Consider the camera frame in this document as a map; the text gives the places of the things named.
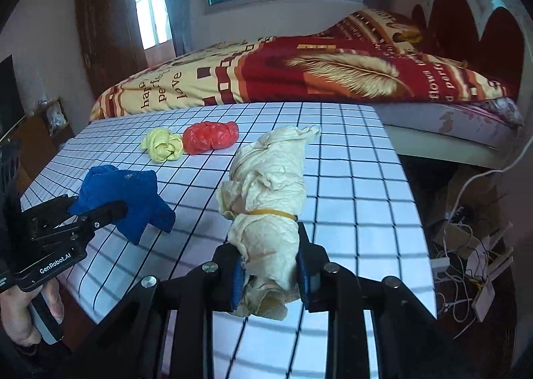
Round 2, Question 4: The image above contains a bright window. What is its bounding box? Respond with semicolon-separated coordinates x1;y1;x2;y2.
132;0;174;52

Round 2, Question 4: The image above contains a white power strip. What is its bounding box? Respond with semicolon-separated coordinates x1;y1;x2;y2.
430;256;451;276

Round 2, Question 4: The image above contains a brown wooden door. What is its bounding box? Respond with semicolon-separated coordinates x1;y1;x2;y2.
75;0;147;93

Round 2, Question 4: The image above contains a yellow plastic bag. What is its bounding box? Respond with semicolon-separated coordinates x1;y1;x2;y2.
139;128;185;163

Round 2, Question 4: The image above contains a person's left hand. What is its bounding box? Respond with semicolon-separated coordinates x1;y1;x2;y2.
0;275;66;349

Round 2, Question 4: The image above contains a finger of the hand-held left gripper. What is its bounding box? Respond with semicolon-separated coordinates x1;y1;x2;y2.
22;194;81;232
69;201;128;235

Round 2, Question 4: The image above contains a red yellow printed blanket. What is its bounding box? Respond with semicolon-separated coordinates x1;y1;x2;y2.
89;8;515;122

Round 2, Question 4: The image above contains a tangle of cables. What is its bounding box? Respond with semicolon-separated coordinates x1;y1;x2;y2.
433;208;515;340

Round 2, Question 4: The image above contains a white checked tablecloth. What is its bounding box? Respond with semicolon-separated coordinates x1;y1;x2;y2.
21;102;438;379

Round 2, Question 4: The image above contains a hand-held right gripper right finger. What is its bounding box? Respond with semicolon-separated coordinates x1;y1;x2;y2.
293;225;464;379

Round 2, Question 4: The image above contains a red plastic bag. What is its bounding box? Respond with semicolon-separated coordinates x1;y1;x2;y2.
182;121;241;156

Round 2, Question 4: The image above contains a cream paper bundle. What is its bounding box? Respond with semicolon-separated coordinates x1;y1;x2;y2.
217;125;321;320

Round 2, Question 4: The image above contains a wooden cabinet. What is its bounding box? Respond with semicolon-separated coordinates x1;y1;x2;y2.
0;98;76;196

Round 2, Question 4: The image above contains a white router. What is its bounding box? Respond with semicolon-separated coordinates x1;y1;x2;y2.
472;254;514;324

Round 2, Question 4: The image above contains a purple floral pillow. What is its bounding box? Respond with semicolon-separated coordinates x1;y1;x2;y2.
489;97;524;127

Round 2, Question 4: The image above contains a yellow rubber band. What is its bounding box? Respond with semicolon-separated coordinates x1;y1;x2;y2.
249;208;299;222

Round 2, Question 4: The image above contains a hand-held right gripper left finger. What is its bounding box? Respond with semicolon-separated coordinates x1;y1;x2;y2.
96;243;251;379

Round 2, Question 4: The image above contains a white cable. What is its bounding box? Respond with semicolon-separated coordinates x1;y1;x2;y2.
452;129;533;215

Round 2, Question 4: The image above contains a bed with red headboard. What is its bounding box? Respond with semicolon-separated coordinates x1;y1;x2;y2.
89;0;533;164

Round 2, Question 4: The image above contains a black television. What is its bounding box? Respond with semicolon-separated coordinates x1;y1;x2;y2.
0;54;26;139

